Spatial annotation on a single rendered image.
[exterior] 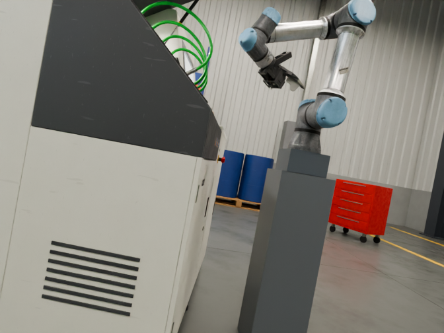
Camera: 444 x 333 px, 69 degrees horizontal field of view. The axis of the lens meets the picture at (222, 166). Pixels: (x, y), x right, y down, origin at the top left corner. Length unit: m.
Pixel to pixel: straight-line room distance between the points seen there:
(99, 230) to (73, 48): 0.60
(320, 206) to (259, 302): 0.47
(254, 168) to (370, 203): 2.17
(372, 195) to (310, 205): 3.79
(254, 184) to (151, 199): 5.19
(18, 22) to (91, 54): 0.27
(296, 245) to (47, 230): 0.94
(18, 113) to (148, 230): 0.58
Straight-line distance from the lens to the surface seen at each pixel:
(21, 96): 1.28
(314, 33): 1.59
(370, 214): 5.19
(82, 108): 1.17
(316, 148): 1.47
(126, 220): 1.12
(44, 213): 1.23
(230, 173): 6.13
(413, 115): 9.92
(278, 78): 1.41
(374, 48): 9.68
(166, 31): 1.92
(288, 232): 1.41
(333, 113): 1.37
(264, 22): 1.35
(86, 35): 1.23
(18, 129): 1.27
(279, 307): 1.51
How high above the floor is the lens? 0.79
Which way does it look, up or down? 1 degrees down
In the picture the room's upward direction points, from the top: 11 degrees clockwise
